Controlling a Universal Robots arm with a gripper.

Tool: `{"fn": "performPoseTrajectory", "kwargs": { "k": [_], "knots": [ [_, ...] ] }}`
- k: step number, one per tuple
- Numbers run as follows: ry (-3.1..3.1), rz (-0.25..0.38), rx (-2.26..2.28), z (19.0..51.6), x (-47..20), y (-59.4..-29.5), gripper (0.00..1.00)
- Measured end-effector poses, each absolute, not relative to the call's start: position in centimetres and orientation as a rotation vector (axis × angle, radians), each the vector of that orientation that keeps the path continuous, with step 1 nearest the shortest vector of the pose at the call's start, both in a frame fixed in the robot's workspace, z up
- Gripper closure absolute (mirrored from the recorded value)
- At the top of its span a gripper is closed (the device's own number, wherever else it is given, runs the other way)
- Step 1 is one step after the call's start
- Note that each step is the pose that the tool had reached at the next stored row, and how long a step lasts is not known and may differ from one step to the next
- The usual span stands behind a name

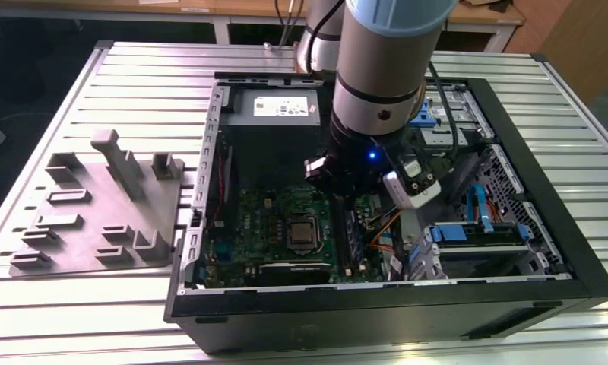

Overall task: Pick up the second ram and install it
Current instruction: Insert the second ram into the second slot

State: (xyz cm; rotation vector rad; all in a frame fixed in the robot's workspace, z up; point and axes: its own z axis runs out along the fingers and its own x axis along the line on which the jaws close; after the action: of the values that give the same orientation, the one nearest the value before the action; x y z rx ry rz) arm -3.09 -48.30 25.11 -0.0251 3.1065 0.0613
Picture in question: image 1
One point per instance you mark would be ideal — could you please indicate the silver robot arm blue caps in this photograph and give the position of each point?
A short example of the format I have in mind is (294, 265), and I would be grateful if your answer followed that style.
(381, 57)

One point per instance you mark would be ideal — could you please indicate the black RAM slot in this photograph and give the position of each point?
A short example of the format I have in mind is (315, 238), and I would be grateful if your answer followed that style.
(339, 235)

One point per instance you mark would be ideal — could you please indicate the silver CPU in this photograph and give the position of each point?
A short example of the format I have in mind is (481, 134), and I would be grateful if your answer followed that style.
(302, 232)

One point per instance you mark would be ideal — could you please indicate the blue disk carrier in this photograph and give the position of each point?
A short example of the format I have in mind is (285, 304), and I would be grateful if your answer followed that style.
(426, 118)
(449, 233)

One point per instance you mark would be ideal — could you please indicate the CPU socket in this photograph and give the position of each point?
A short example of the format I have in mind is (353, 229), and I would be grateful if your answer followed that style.
(305, 249)

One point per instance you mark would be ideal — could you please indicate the grey power supply unit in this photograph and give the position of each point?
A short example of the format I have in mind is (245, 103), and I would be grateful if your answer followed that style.
(279, 108)

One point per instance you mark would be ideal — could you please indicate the green motherboard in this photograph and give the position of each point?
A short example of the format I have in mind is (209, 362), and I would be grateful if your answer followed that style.
(254, 228)

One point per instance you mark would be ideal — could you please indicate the silver metal drive cage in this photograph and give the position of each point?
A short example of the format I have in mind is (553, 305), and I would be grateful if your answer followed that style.
(466, 108)
(431, 266)

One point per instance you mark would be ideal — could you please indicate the black graphics card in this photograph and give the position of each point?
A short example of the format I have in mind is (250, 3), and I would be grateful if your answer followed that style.
(294, 272)

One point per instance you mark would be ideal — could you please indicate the black PC case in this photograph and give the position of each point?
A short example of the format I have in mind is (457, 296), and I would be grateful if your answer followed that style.
(386, 304)

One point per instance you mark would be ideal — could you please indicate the grey parts rack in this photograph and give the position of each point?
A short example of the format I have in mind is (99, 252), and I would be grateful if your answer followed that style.
(97, 197)

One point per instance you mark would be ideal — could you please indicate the brown cardboard piece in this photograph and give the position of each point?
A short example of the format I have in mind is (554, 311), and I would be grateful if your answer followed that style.
(491, 3)

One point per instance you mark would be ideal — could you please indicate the wooden cabinet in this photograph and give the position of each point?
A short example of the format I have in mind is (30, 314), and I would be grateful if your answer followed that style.
(578, 38)

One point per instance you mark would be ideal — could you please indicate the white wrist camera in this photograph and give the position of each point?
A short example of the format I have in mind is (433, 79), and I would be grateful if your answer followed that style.
(411, 198)

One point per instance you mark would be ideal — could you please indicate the wooden desk white frame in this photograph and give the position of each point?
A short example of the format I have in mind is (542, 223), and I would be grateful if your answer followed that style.
(133, 5)

